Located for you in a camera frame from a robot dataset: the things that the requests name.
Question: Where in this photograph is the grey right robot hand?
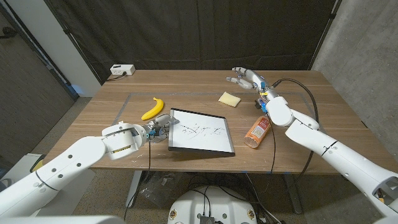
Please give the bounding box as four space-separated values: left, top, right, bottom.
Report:
226 67 279 100

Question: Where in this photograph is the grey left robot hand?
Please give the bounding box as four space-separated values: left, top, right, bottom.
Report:
143 113 180 144

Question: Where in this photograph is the pale yellow sponge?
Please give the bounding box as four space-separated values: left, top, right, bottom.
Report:
218 91 242 108

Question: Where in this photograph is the small black-framed whiteboard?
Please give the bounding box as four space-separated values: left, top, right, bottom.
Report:
167 108 236 157

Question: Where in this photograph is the yellow toy banana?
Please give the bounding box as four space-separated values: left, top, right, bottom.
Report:
141 96 165 121

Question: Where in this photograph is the orange plastic bottle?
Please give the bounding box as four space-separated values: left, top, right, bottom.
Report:
243 115 272 149

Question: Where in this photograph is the clear plastic bag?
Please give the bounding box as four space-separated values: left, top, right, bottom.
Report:
138 172 185 208

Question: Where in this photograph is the grey table leg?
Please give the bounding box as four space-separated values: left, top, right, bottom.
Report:
282 173 303 215
126 170 144 208

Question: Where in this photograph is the white power strip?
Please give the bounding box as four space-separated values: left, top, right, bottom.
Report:
109 63 136 76

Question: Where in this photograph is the black backdrop curtain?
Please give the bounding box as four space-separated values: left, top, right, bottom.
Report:
43 0 343 84

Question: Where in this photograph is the white robot torso base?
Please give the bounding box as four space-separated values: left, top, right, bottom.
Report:
167 185 258 224

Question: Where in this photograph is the black backdrop stand pole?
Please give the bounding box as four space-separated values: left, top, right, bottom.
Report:
307 0 343 71
43 0 104 85

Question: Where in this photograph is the yellow floor object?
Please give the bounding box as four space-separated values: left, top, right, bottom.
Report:
30 154 47 174

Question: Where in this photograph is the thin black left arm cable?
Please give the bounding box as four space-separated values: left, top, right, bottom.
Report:
123 139 153 220

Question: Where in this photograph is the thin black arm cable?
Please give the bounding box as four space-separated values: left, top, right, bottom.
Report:
261 113 278 194
123 139 153 220

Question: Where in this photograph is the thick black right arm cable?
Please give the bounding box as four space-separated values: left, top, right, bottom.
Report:
272 77 320 184

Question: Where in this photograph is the black power strip cord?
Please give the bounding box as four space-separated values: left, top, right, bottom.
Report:
105 72 127 82

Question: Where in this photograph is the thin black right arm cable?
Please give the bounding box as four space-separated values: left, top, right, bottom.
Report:
261 113 278 194

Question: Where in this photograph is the black door handle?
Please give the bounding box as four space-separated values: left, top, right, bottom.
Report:
0 26 19 40

